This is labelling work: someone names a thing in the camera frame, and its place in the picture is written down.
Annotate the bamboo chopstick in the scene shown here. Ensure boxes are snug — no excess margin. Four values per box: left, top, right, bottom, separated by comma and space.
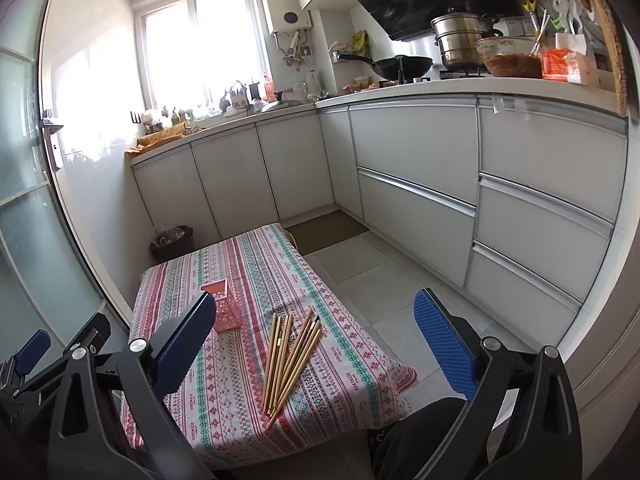
276, 310, 314, 405
268, 314, 293, 415
269, 320, 322, 418
269, 316, 284, 402
264, 327, 324, 430
273, 312, 319, 416
262, 312, 280, 414

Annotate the kitchen window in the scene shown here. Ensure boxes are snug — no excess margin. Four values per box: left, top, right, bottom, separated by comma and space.
131, 0, 271, 110

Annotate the black trash bin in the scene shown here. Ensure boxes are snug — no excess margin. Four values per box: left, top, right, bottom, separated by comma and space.
150, 226, 196, 263

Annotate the pink plastic utensil basket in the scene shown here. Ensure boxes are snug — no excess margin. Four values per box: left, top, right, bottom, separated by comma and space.
201, 278, 242, 334

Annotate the patterned striped tablecloth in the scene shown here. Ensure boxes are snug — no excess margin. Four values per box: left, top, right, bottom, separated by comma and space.
130, 223, 418, 470

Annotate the yellow cloth on counter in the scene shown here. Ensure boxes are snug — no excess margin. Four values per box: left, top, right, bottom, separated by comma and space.
125, 122, 188, 157

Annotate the brown floor mat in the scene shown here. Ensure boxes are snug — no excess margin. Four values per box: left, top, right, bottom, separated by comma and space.
285, 210, 368, 255

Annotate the white water heater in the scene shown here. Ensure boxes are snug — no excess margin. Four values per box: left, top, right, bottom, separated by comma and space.
262, 0, 312, 35

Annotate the glass bowl with food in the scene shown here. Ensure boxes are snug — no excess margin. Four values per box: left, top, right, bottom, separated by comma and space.
475, 37, 549, 79

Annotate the black wok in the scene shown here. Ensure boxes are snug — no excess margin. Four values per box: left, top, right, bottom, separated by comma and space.
336, 53, 433, 84

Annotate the stainless steel steamer pot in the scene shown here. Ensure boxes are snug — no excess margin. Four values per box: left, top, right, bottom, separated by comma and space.
431, 12, 503, 70

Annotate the wicker tray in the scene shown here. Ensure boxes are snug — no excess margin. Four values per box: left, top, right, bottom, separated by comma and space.
534, 0, 629, 117

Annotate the silver door handle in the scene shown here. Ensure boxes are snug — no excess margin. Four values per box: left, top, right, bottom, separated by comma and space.
40, 110, 63, 172

